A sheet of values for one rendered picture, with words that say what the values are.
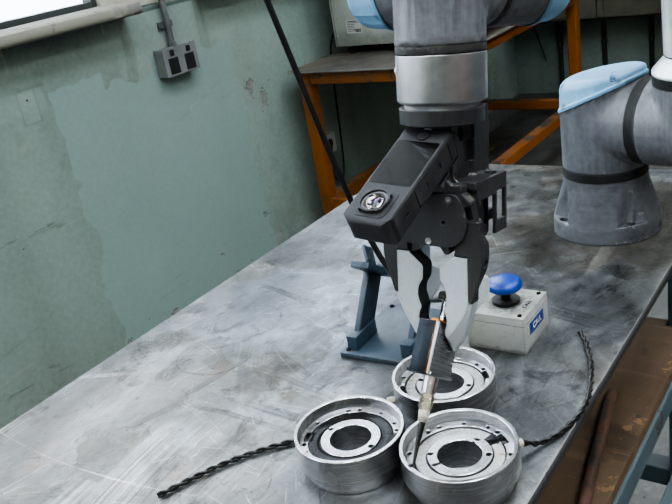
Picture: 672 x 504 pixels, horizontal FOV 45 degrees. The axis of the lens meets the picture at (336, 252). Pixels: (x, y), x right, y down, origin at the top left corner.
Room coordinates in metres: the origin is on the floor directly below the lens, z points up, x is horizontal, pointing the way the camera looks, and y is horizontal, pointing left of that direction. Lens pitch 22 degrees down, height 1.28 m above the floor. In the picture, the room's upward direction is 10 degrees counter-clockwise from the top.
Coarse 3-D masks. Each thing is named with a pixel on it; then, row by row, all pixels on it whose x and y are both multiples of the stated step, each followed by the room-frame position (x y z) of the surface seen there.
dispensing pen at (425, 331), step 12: (444, 300) 0.64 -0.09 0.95; (420, 324) 0.62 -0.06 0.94; (432, 324) 0.61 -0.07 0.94; (420, 336) 0.61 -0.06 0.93; (432, 336) 0.61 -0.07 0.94; (420, 348) 0.61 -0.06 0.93; (420, 360) 0.60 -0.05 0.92; (420, 372) 0.59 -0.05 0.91; (432, 384) 0.60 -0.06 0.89; (420, 396) 0.60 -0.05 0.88; (432, 396) 0.59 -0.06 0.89; (420, 408) 0.59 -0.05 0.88; (432, 408) 0.59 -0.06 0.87; (420, 420) 0.58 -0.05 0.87; (420, 432) 0.58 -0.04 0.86
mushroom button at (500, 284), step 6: (492, 276) 0.83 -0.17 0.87; (498, 276) 0.82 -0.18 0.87; (504, 276) 0.82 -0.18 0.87; (510, 276) 0.82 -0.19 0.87; (516, 276) 0.82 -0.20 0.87; (492, 282) 0.81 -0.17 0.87; (498, 282) 0.81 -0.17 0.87; (504, 282) 0.80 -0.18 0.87; (510, 282) 0.80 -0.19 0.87; (516, 282) 0.80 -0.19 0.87; (492, 288) 0.80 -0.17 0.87; (498, 288) 0.80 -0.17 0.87; (504, 288) 0.80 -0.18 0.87; (510, 288) 0.80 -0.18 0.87; (516, 288) 0.80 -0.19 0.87; (498, 294) 0.80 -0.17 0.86; (504, 294) 0.80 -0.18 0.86; (510, 294) 0.81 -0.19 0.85; (504, 300) 0.81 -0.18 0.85
